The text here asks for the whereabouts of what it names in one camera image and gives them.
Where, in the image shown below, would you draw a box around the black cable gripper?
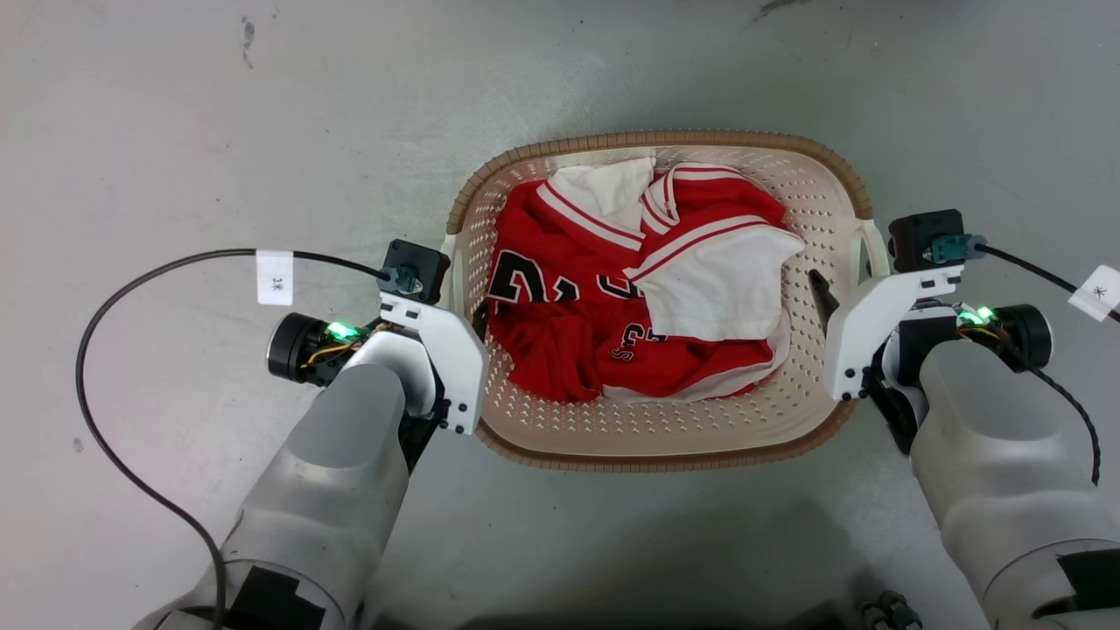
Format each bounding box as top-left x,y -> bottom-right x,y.
973,243 -> 1120,326
75,248 -> 391,630

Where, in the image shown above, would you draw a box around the beige laundry basket brown rim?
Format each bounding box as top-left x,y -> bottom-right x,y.
442,129 -> 892,474

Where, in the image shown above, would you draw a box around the white paper cable tag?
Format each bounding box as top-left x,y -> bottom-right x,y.
255,250 -> 295,306
1067,264 -> 1120,323

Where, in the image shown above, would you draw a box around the black twisted cable right arm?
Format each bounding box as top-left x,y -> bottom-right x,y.
996,329 -> 1102,487

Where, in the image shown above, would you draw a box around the red jersey black number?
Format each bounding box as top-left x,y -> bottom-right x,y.
485,163 -> 793,404

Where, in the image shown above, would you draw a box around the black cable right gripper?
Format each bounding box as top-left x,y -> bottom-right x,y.
973,243 -> 1120,326

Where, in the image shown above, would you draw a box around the white garment red stripes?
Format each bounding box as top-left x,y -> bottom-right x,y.
548,157 -> 806,403

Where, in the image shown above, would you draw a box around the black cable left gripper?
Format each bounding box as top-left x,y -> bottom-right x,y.
75,248 -> 391,630

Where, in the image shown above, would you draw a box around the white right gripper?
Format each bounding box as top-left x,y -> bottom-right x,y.
807,262 -> 1054,458

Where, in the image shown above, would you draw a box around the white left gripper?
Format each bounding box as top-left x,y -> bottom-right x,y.
266,293 -> 492,473

